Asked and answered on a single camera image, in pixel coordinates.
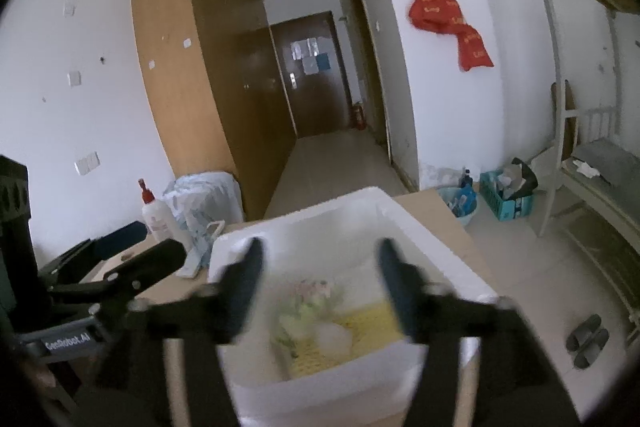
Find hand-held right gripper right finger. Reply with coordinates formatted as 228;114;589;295
378;237;582;427

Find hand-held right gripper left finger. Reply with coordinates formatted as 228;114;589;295
94;237;264;427

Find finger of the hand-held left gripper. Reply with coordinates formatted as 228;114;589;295
47;237;187;308
39;220;149;284

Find yellow mesh cloth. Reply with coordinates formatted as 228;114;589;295
289;301;404;378

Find white paper tissue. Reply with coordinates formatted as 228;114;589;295
314;321;354;354

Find white foam box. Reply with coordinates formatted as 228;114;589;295
207;186;501;427

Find white lotion bottle red pump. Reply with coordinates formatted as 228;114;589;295
138;178;194;251

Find light blue bag bundle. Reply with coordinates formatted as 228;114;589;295
162;170;245;279

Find blue plastic basin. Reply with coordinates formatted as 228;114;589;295
437;185;479;227

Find blue plastic crate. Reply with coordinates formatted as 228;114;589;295
479;170;535;222

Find black plastic bag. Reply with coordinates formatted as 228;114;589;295
502;156;539;200

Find wooden wardrobe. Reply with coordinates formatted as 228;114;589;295
129;0;297;224

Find grey slipper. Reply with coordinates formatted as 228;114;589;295
573;328;610;369
565;314;603;352

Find dark brown entrance door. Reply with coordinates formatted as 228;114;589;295
269;10;354;139

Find white metal bunk bed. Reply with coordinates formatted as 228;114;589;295
505;0;640;324

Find brown side door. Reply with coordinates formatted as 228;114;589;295
347;0;392;158

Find white rag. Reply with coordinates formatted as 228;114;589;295
572;159;601;178

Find papers on door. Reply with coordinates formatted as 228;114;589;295
290;37;332;76

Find wooden board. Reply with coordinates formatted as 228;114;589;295
551;79;581;164

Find red plastic bag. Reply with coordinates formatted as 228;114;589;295
452;24;495;72
407;0;464;36

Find grey mattress cloth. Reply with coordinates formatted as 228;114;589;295
572;139;640;186

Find double wall switch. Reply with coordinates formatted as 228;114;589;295
74;150;101;177

